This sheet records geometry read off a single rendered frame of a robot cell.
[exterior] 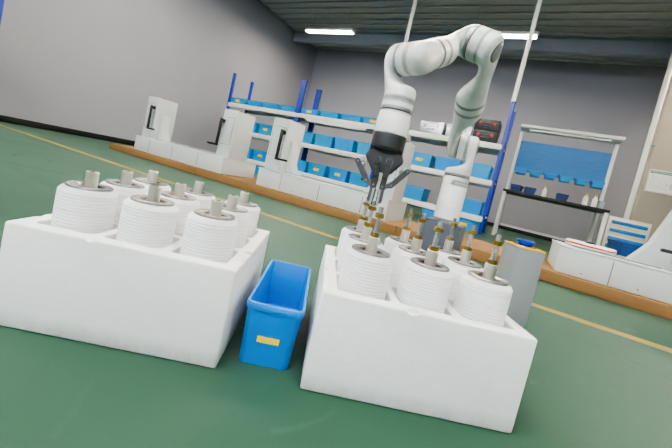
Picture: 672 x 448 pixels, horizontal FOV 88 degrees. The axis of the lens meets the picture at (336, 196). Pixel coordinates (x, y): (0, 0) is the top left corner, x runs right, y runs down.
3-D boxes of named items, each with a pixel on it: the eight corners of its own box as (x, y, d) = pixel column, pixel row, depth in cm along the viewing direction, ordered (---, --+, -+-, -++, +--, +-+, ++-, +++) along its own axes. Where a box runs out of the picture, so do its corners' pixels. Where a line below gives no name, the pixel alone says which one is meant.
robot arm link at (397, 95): (368, 107, 78) (399, 108, 72) (384, 39, 77) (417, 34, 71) (386, 115, 83) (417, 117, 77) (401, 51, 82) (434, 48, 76)
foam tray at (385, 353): (311, 304, 100) (325, 244, 99) (441, 333, 101) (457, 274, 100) (299, 389, 61) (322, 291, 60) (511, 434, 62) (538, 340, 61)
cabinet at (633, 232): (589, 258, 545) (601, 215, 541) (626, 267, 524) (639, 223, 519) (596, 262, 494) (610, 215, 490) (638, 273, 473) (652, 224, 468)
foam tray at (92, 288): (119, 262, 98) (132, 200, 96) (256, 291, 100) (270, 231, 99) (-14, 323, 59) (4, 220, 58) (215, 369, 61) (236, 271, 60)
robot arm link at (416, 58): (419, 41, 69) (455, 34, 77) (385, 45, 75) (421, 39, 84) (420, 77, 72) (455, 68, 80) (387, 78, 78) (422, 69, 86)
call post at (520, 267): (473, 353, 93) (503, 241, 91) (498, 358, 93) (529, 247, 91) (485, 368, 86) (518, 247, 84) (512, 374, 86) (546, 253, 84)
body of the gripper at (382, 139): (371, 125, 75) (360, 168, 75) (410, 133, 73) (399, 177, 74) (373, 131, 82) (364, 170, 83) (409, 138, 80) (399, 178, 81)
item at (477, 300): (432, 360, 68) (455, 272, 67) (449, 347, 76) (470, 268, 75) (482, 387, 63) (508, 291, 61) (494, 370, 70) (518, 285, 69)
